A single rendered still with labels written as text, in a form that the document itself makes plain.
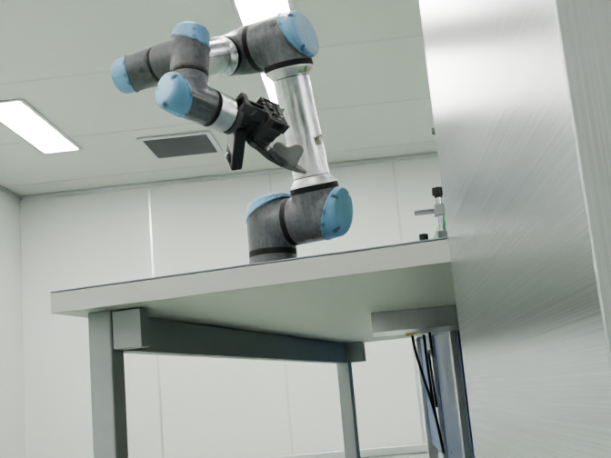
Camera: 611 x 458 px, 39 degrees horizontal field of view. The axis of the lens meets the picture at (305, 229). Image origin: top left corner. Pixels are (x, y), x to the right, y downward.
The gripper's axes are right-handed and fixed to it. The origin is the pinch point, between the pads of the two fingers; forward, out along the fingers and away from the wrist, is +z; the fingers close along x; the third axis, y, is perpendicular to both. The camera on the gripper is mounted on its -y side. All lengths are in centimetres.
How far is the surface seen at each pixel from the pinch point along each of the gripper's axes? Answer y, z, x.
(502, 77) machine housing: 62, -67, -83
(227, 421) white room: -434, 389, 244
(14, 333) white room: -510, 236, 372
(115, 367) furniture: -18, -45, -51
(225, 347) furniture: -32.0, -5.7, -30.1
